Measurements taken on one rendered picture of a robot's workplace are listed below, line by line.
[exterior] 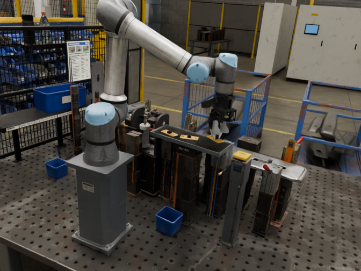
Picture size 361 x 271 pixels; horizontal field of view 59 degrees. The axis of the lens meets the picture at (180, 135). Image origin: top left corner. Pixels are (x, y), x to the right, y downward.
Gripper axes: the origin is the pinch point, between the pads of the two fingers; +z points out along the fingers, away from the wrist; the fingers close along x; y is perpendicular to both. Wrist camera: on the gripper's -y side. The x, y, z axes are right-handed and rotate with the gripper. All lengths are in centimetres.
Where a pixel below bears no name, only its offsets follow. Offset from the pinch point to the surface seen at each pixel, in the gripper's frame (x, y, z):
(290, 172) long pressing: 39.5, 14.1, 21.2
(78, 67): -17, -142, -4
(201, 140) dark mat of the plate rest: -1.3, -8.2, 5.1
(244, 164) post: 3.7, 16.0, 7.8
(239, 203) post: 5.3, 15.3, 27.8
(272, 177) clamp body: 21.8, 17.1, 18.0
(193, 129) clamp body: 30, -57, 22
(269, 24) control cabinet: 621, -537, -23
